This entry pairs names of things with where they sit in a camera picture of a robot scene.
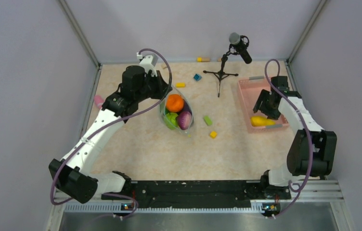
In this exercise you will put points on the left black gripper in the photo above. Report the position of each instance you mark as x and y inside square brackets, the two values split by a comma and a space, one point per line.
[162, 85]

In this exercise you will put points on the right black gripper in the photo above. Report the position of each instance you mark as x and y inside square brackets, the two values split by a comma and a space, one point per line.
[260, 106]

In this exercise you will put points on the yellow banana piece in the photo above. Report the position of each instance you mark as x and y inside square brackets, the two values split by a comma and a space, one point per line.
[260, 121]

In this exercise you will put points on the orange tangerine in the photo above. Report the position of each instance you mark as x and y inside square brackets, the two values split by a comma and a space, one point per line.
[175, 103]

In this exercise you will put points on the clear zip top bag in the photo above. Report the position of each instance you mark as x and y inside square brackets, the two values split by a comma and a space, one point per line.
[187, 107]

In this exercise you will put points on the green lettuce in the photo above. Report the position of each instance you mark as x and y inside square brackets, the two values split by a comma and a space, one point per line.
[170, 120]

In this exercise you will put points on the purple onion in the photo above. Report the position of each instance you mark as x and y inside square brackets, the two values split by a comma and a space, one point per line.
[184, 120]

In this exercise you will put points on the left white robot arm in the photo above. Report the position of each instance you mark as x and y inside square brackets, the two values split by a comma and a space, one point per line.
[71, 177]

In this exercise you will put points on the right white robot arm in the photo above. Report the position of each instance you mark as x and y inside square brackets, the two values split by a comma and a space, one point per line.
[313, 148]

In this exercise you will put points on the pink plastic basket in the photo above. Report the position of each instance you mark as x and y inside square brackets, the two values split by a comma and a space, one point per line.
[253, 93]

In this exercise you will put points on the yellow rectangular block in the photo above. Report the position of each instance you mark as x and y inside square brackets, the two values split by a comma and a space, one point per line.
[180, 85]

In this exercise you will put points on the pink cylindrical tool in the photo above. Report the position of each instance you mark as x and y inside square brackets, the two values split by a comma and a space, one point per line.
[98, 101]

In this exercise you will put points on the teal square block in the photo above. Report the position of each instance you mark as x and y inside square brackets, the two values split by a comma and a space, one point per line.
[197, 77]

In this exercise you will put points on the green block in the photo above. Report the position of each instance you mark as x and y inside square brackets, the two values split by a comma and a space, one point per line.
[207, 120]

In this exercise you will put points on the yellow cube block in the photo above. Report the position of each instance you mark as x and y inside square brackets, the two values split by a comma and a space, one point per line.
[213, 134]

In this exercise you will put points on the yellow and wood block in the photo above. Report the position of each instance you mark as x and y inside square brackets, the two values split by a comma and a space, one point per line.
[203, 59]

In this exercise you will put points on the black microphone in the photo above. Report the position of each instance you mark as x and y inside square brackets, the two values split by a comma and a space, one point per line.
[239, 45]

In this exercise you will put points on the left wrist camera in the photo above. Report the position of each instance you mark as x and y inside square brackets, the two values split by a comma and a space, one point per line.
[148, 62]

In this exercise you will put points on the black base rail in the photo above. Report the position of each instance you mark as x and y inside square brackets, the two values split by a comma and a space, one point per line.
[199, 194]

